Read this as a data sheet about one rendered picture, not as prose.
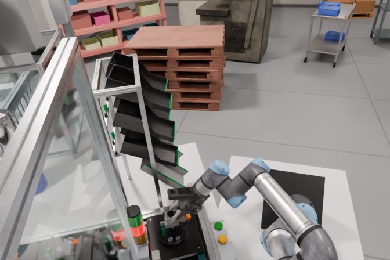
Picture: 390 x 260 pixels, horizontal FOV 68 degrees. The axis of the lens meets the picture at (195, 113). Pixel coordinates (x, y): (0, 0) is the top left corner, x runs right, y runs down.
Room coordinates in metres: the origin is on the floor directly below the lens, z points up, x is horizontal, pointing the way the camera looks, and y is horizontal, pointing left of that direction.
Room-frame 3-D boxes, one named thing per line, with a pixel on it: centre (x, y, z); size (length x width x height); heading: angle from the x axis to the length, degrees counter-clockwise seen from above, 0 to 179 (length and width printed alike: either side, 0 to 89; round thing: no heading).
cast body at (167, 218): (0.81, 0.15, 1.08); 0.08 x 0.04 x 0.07; 100
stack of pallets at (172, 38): (3.78, 0.17, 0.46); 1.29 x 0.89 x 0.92; 79
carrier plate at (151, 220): (0.81, 0.14, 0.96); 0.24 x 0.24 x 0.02; 10
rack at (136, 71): (1.15, 0.33, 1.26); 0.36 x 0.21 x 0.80; 10
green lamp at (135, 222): (0.60, 0.22, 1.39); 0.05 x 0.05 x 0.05
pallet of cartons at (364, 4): (7.13, -3.87, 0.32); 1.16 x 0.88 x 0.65; 73
